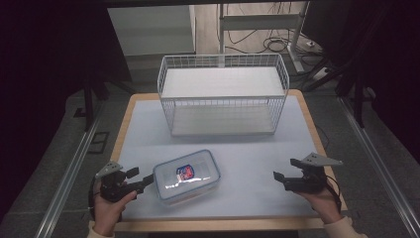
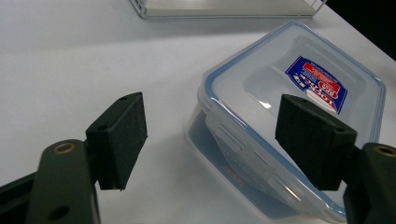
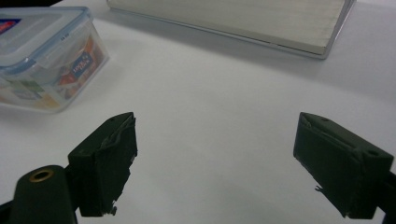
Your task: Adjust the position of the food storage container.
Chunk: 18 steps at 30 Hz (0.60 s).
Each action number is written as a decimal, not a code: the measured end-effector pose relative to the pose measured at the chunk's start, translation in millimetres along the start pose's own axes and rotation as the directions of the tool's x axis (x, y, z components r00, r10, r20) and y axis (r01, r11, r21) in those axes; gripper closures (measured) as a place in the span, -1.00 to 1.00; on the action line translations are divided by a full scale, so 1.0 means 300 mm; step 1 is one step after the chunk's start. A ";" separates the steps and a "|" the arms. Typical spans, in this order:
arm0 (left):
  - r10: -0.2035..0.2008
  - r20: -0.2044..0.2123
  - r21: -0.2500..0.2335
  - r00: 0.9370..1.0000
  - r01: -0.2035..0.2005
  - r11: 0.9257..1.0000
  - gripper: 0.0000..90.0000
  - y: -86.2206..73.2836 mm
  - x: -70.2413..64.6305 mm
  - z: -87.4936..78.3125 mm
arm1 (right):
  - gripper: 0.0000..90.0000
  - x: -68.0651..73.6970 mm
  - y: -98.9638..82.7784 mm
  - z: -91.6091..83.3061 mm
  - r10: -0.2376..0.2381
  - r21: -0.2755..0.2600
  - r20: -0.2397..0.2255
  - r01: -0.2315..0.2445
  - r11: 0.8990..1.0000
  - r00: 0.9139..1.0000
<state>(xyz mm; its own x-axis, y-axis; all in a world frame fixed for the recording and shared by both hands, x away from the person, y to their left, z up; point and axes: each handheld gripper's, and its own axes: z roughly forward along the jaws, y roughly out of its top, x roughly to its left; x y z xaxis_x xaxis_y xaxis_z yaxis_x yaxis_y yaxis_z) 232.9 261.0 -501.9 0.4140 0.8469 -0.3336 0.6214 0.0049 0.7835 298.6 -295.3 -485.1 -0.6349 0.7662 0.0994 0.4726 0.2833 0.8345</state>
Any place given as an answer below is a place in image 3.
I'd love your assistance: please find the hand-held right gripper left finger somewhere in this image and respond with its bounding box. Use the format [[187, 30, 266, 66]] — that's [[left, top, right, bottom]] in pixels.
[[67, 111, 138, 217]]

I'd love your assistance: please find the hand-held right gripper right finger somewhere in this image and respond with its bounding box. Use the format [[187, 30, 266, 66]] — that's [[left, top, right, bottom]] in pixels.
[[292, 111, 395, 219]]

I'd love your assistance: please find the clear plastic food container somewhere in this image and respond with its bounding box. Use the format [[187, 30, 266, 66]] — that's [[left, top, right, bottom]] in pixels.
[[0, 7, 110, 114]]

